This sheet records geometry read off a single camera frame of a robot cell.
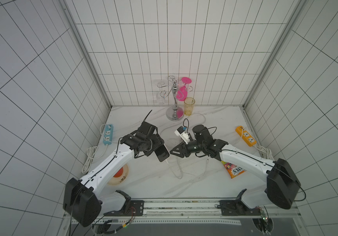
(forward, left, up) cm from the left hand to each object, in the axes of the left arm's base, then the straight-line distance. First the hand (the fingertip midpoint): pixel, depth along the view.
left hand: (157, 147), depth 79 cm
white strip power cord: (+4, +45, -15) cm, 47 cm away
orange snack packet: (-8, -44, -12) cm, 46 cm away
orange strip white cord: (+3, -67, -12) cm, 68 cm away
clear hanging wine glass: (+29, -1, +11) cm, 31 cm away
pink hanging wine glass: (+45, -15, -1) cm, 48 cm away
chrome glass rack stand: (+37, -11, +10) cm, 40 cm away
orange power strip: (+15, -59, -12) cm, 62 cm away
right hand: (-5, -6, +2) cm, 8 cm away
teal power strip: (+17, +37, -13) cm, 43 cm away
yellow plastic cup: (+34, -20, 0) cm, 40 cm away
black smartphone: (+1, -2, -9) cm, 9 cm away
